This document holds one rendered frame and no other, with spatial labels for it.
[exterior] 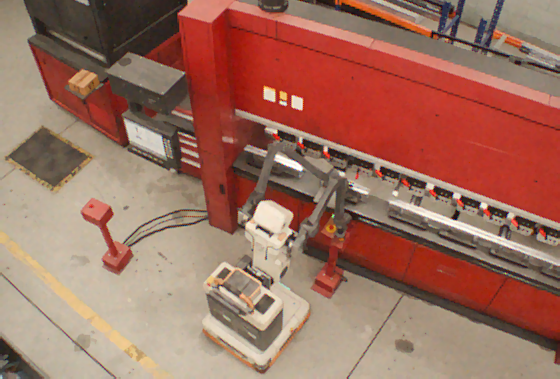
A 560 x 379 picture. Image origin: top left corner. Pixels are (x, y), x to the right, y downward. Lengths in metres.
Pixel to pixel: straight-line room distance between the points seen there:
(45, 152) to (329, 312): 3.47
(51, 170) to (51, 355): 2.06
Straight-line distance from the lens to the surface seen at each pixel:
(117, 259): 4.96
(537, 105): 3.20
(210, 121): 4.01
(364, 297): 4.78
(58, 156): 6.10
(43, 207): 5.71
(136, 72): 3.68
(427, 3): 5.43
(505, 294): 4.46
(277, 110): 3.90
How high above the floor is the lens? 4.19
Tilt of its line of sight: 49 degrees down
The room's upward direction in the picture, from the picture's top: 1 degrees clockwise
